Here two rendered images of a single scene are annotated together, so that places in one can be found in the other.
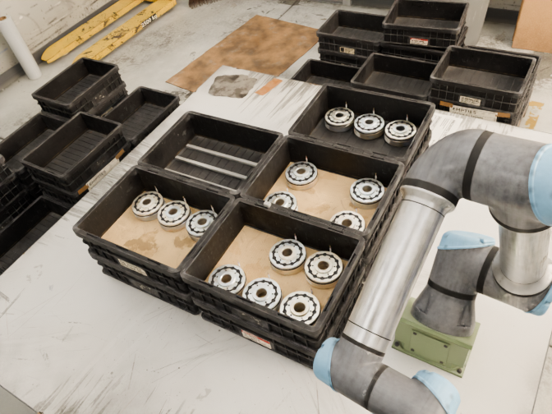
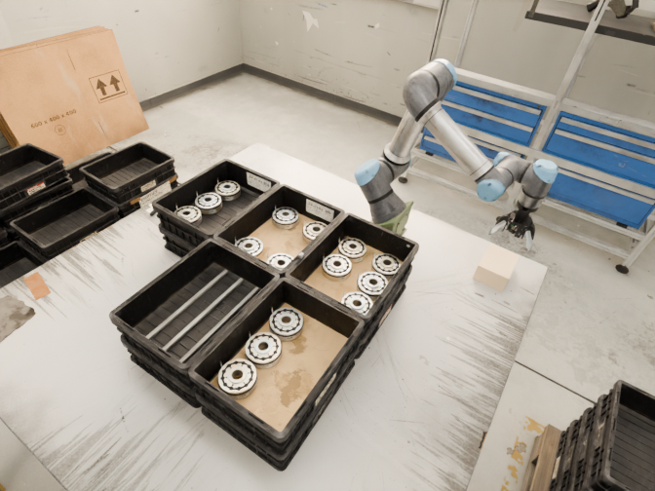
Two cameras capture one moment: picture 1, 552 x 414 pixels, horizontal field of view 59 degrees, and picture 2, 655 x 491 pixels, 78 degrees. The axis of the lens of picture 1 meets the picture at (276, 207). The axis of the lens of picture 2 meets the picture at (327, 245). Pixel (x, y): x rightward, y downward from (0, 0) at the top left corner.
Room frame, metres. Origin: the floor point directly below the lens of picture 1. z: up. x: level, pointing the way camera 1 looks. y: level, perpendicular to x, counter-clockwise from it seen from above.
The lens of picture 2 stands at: (1.01, 0.96, 1.87)
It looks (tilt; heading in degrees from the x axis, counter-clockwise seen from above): 43 degrees down; 261
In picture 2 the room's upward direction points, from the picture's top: 5 degrees clockwise
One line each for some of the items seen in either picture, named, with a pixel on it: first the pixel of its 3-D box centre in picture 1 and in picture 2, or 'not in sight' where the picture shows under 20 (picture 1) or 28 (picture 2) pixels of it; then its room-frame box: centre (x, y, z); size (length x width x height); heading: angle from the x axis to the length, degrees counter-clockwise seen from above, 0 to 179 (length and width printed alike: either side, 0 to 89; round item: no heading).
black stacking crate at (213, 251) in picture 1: (275, 270); (353, 272); (0.77, 0.04, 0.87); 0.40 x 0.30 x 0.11; 53
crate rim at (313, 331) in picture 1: (272, 259); (355, 261); (0.77, 0.04, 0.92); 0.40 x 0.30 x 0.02; 53
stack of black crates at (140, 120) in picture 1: (146, 135); not in sight; (2.24, 0.62, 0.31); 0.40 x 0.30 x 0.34; 141
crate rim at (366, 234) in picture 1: (322, 181); (282, 225); (1.01, -0.15, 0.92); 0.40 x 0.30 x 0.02; 53
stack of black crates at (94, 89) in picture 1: (92, 112); not in sight; (2.49, 0.94, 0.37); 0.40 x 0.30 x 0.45; 141
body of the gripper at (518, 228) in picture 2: not in sight; (520, 217); (0.18, -0.08, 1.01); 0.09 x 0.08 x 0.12; 51
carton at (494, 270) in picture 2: not in sight; (495, 267); (0.16, -0.10, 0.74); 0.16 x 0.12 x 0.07; 51
